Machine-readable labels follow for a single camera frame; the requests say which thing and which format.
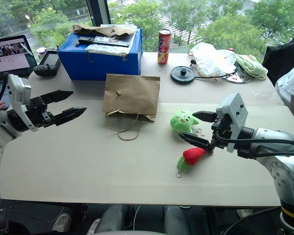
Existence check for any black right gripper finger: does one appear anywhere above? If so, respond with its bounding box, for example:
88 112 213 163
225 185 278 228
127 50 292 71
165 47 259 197
177 132 211 151
192 110 218 123

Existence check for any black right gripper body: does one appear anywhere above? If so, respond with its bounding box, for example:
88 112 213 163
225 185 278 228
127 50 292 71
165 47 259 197
209 114 234 154

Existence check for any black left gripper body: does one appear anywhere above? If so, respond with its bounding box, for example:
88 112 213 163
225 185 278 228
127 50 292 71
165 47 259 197
26 95 59 128

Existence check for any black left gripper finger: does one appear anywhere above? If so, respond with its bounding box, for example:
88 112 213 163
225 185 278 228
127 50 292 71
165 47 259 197
52 106 88 127
40 90 74 105

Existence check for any white plastic bag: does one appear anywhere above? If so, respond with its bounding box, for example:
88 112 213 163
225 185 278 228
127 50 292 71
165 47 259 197
187 42 237 77

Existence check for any green cloth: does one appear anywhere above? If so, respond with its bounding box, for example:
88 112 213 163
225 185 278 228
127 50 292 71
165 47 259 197
234 53 269 81

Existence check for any brown paper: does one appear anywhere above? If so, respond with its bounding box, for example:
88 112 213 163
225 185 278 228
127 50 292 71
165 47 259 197
69 23 137 38

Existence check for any black bag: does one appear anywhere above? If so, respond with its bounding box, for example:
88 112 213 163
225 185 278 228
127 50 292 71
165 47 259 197
262 31 294 87

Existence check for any red strawberry plush keychain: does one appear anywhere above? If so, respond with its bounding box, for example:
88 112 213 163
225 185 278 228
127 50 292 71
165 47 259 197
175 147 208 179

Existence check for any black handheld controller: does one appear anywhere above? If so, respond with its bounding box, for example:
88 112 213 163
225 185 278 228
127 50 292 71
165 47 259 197
33 47 62 77

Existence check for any cup with purple lid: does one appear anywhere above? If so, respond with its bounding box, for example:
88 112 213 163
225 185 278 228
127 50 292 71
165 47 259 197
36 47 48 61

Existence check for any dark green round base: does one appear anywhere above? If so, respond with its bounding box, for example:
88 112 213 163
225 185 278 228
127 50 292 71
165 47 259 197
170 66 196 85

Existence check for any clear plastic wrapper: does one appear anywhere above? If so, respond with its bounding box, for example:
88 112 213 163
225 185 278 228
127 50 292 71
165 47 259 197
221 70 251 85

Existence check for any blue box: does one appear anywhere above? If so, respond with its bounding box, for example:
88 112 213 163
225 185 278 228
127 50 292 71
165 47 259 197
57 27 144 81

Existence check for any open laptop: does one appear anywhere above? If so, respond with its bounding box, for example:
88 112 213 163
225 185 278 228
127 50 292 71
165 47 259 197
0 34 38 111

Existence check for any black flat device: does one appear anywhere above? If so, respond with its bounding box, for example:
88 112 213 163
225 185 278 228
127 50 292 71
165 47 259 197
74 36 131 48

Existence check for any red drink can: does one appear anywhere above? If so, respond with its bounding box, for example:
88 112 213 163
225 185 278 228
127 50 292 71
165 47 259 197
157 28 172 65

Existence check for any person in white shirt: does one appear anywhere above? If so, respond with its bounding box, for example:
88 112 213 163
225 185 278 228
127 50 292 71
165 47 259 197
275 58 294 138

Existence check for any grey shoe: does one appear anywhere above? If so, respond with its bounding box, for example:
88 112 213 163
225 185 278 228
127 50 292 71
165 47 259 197
52 212 72 233

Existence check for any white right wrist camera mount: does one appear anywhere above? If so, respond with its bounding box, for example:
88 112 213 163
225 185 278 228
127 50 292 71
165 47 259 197
215 93 249 154

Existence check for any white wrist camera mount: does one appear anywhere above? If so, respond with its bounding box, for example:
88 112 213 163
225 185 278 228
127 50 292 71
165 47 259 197
7 73 39 133
215 93 249 154

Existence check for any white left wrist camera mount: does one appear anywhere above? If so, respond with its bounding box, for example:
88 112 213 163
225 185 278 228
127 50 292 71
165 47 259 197
7 73 39 133

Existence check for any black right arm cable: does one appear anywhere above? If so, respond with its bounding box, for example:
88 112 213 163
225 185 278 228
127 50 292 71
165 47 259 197
216 130 294 158

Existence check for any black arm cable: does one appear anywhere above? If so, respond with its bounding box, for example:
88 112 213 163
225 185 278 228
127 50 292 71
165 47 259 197
216 130 294 158
0 71 10 114

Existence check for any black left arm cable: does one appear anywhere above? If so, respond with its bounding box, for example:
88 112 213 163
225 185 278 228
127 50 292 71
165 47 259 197
0 71 10 114

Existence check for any brown paper bag with handles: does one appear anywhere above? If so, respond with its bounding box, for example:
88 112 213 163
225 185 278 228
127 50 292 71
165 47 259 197
101 73 161 141

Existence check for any white pouch with string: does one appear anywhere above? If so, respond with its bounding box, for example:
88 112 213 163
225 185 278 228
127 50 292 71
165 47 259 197
85 44 128 62

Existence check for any black window frame post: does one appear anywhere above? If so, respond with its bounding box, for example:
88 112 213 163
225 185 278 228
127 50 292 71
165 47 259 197
85 0 111 27

